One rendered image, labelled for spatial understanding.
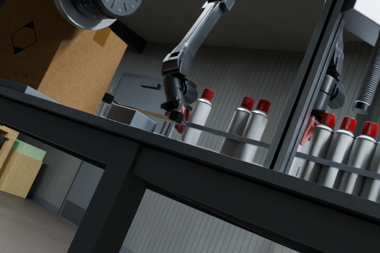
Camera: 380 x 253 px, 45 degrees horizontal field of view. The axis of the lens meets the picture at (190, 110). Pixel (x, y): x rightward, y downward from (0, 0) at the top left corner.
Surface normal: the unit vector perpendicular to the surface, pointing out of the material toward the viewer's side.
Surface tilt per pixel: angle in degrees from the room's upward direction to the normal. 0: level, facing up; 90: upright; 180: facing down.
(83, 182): 90
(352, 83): 90
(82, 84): 90
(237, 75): 90
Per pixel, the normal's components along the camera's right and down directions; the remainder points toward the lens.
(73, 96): 0.83, 0.24
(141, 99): -0.61, -0.41
